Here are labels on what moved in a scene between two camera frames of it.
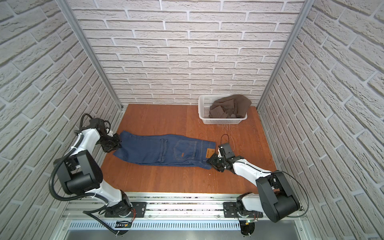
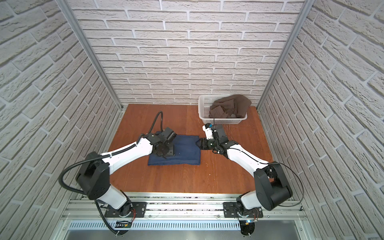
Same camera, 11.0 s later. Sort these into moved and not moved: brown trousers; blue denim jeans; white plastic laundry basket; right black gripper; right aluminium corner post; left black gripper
Moved: right black gripper; blue denim jeans; left black gripper
Not moved: right aluminium corner post; brown trousers; white plastic laundry basket
